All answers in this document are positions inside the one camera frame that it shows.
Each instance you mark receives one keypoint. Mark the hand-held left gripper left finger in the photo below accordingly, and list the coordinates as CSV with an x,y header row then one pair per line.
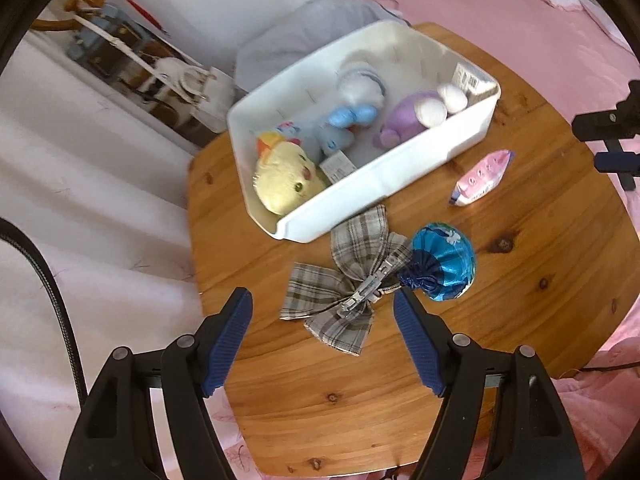
x,y
227,345

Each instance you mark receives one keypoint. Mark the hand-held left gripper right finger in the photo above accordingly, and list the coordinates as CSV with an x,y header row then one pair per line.
x,y
420,345

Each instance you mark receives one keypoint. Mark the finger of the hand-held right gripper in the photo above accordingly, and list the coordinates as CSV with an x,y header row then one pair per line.
x,y
600,127
620,162

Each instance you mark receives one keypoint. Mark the blue foil ball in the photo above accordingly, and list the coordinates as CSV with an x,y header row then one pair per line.
x,y
445,260

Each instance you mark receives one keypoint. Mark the grey plaid bow hair clip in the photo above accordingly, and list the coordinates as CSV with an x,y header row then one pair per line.
x,y
360,240

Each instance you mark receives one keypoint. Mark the pink tissue packet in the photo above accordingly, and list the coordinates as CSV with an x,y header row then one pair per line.
x,y
480,180

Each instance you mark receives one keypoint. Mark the small white carton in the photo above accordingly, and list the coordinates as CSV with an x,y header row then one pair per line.
x,y
470,80

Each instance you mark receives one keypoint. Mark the white plastic storage bin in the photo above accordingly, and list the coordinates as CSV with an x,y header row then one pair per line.
x,y
390,180

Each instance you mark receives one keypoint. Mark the yellow plush toy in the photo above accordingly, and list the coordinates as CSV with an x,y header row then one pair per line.
x,y
285,180

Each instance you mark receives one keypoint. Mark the purple plush doll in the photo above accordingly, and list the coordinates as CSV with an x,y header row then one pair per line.
x,y
405,120

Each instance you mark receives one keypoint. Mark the white printed box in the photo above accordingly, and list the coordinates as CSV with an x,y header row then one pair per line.
x,y
337,167

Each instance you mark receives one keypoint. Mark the white plush with blue tail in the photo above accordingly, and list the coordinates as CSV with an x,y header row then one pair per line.
x,y
360,90

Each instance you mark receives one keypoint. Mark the round wooden table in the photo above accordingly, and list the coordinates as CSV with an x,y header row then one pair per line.
x,y
525,285

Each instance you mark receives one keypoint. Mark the white curtain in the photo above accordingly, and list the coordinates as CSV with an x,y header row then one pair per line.
x,y
100,185

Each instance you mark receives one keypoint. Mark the small white handbag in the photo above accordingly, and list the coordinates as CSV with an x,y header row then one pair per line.
x,y
167,77

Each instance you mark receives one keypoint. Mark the grey cloth bundle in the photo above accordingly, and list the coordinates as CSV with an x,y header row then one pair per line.
x,y
300,35

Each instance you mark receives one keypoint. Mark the blue-grey hanging bag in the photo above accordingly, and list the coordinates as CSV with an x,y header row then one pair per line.
x,y
110,45

